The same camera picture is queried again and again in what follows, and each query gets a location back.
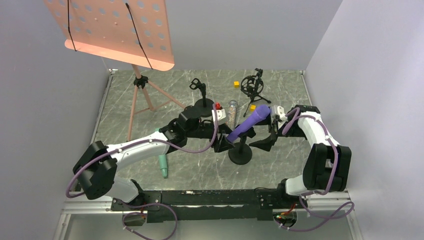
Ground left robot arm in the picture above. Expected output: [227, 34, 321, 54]
[65, 104, 233, 203]

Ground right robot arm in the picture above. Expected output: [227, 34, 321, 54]
[244, 104, 352, 196]

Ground aluminium table frame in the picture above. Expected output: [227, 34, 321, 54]
[53, 68, 119, 240]

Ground black shock mount tripod stand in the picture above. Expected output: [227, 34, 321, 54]
[240, 68, 272, 117]

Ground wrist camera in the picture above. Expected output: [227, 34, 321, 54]
[269, 105, 287, 122]
[211, 103, 228, 126]

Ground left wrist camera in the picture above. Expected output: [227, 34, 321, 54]
[211, 103, 228, 126]

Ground black round-base clamp stand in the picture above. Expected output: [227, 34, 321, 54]
[228, 127, 256, 166]

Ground purple microphone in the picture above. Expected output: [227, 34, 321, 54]
[226, 105, 271, 143]

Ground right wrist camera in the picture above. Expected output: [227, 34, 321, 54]
[269, 105, 287, 122]

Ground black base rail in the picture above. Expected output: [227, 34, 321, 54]
[110, 185, 302, 223]

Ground black round-base clip stand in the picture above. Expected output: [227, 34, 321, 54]
[189, 78, 214, 118]

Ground mint green microphone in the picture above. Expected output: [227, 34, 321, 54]
[154, 127, 169, 179]

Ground glitter silver microphone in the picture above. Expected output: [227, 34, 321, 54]
[227, 100, 238, 130]

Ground pink perforated music stand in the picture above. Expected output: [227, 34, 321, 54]
[43, 0, 186, 143]

